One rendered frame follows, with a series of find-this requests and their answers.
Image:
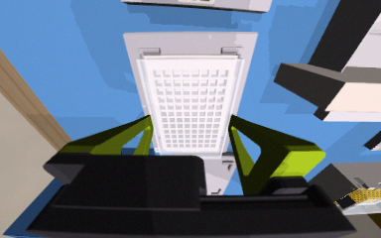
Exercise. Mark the blue bench mat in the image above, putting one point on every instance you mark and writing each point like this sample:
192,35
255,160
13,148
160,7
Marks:
72,55

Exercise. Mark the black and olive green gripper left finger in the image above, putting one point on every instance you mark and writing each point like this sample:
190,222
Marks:
111,141

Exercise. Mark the yellow open-top bin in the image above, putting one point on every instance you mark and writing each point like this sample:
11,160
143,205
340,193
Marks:
376,217

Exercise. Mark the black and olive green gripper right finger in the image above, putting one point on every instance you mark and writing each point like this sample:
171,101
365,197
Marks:
282,155

